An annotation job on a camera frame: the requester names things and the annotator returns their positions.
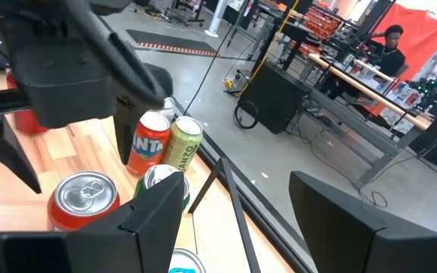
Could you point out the black cabinet box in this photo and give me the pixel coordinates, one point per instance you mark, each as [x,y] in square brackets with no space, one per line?
[275,98]

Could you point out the orange parts bin rack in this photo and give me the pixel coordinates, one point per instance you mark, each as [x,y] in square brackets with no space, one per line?
[322,22]

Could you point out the light green soda can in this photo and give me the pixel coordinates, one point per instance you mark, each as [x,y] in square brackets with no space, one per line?
[182,148]

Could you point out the blue and silver can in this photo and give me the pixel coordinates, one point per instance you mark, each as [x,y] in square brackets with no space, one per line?
[188,259]

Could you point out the red Coca-Cola can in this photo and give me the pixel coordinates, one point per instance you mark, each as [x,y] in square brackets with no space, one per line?
[29,121]

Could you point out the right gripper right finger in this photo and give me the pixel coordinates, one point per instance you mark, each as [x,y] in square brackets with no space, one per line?
[355,246]

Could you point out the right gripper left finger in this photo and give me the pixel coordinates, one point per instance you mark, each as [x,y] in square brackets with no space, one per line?
[127,242]

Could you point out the long wooden edge table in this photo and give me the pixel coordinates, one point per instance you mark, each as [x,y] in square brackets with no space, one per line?
[355,83]

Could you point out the black table frame rail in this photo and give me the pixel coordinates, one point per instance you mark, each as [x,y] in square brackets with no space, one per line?
[269,231]

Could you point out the white tower fan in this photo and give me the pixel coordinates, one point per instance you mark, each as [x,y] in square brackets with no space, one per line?
[218,19]

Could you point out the orange-red Fanta soda can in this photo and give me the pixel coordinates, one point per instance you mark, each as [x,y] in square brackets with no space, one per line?
[146,151]
[83,197]

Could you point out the red backdrop cloth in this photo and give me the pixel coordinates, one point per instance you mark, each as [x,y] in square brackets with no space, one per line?
[427,38]

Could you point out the black orange striped floor mat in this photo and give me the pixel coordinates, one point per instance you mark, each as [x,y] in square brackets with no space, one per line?
[165,39]

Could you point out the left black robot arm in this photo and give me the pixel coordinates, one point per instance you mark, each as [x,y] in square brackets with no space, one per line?
[21,15]

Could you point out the person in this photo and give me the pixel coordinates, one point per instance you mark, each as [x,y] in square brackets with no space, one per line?
[391,60]

